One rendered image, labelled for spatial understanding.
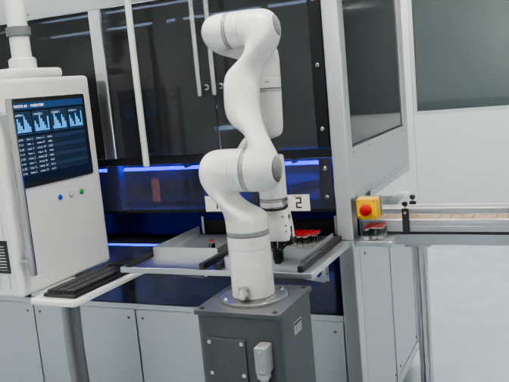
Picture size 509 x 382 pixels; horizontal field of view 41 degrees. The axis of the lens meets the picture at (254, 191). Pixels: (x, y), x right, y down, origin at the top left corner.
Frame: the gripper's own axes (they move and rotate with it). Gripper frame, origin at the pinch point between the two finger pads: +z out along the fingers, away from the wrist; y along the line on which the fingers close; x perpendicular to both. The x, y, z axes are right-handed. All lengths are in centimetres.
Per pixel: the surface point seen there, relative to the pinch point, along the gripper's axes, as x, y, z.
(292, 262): -1.9, -3.8, 2.3
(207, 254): -12.8, 32.1, 3.2
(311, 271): -0.4, -10.3, 4.5
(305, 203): -38.7, 4.3, -9.2
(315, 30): -39, -4, -69
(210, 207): -39, 43, -8
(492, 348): -166, -44, 92
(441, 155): -499, 31, 32
